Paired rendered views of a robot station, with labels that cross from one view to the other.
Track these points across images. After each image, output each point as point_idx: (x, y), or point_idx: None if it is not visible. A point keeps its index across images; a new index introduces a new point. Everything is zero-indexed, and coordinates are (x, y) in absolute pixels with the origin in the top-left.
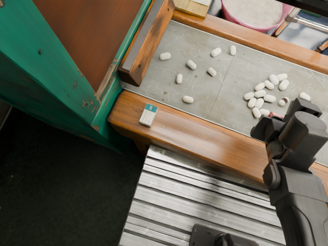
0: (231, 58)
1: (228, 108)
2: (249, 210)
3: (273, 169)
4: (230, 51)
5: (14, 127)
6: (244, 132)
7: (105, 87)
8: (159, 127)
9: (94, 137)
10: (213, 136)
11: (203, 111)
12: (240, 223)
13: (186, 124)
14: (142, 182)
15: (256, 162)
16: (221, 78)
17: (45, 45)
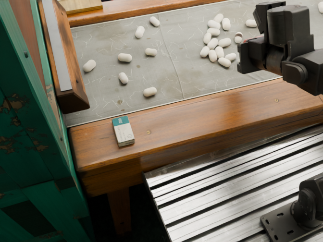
0: (158, 30)
1: (196, 75)
2: (294, 162)
3: (291, 65)
4: (153, 23)
5: None
6: (229, 87)
7: (59, 121)
8: (145, 136)
9: (55, 236)
10: (205, 107)
11: (174, 93)
12: (299, 180)
13: (169, 114)
14: (169, 219)
15: (264, 103)
16: (165, 53)
17: (24, 47)
